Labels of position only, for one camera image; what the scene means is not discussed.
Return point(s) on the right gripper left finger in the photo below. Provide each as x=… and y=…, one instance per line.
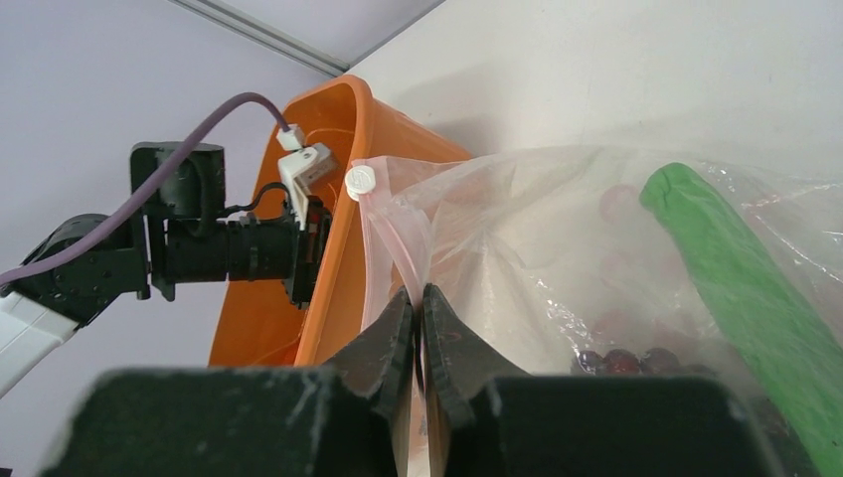
x=366, y=431

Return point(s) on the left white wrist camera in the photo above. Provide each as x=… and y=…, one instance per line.
x=302, y=167

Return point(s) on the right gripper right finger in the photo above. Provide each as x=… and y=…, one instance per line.
x=462, y=429

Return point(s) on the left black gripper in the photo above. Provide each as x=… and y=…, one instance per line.
x=246, y=249

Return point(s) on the clear zip top bag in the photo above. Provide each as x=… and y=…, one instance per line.
x=531, y=247

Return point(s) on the dark red grape bunch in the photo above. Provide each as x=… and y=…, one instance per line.
x=618, y=343

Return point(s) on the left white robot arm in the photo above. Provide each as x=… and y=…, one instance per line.
x=42, y=312

